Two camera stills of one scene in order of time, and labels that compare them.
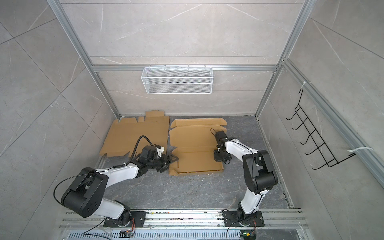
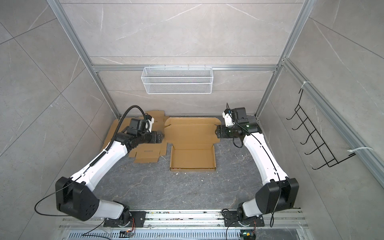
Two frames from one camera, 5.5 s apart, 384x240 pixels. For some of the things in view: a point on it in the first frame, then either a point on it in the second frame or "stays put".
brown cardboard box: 194,144 stays put
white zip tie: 351,150 stays put
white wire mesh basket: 175,80 stays put
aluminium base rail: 89,224 stays put
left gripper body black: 161,163 -> 153,139
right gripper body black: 220,156 -> 226,132
